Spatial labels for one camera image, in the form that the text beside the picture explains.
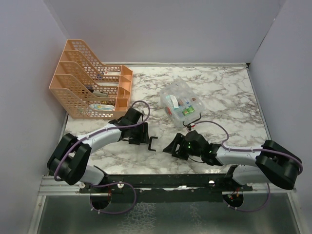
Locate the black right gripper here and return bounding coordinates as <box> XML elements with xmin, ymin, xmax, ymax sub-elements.
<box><xmin>164</xmin><ymin>133</ymin><xmax>203</xmax><ymax>160</ymax></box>

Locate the clear teal pad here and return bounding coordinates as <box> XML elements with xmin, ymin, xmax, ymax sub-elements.
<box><xmin>168</xmin><ymin>95</ymin><xmax>179</xmax><ymax>109</ymax></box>

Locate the clear medicine kit box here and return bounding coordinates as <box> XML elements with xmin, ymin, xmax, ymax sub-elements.
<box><xmin>159</xmin><ymin>80</ymin><xmax>205</xmax><ymax>128</ymax></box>

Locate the small green box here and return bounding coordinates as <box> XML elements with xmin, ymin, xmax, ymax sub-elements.
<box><xmin>182</xmin><ymin>108</ymin><xmax>194</xmax><ymax>116</ymax></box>

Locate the clear compartment tray insert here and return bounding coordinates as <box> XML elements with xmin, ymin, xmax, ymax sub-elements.
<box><xmin>163</xmin><ymin>95</ymin><xmax>205</xmax><ymax>121</ymax></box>

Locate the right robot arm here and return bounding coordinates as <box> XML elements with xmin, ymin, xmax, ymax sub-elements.
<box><xmin>163</xmin><ymin>130</ymin><xmax>303</xmax><ymax>191</ymax></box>

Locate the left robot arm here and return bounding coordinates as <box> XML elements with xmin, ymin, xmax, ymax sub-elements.
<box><xmin>47</xmin><ymin>107</ymin><xmax>144</xmax><ymax>193</ymax></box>

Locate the tube package in organizer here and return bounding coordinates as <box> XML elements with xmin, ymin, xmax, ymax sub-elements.
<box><xmin>89</xmin><ymin>103</ymin><xmax>115</xmax><ymax>111</ymax></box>

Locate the stapler in organizer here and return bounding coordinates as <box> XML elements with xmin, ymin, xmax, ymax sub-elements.
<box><xmin>84</xmin><ymin>89</ymin><xmax>109</xmax><ymax>98</ymax></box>

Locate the orange plastic file organizer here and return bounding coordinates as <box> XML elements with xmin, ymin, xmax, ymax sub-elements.
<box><xmin>49</xmin><ymin>39</ymin><xmax>133</xmax><ymax>119</ymax></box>

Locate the red white box in organizer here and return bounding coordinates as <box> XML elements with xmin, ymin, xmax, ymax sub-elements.
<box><xmin>103</xmin><ymin>71</ymin><xmax>120</xmax><ymax>76</ymax></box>

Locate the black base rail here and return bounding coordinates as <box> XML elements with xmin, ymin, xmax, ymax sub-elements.
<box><xmin>74</xmin><ymin>173</ymin><xmax>252</xmax><ymax>203</ymax></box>

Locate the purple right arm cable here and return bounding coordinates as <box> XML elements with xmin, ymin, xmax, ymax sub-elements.
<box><xmin>195</xmin><ymin>121</ymin><xmax>304</xmax><ymax>212</ymax></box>

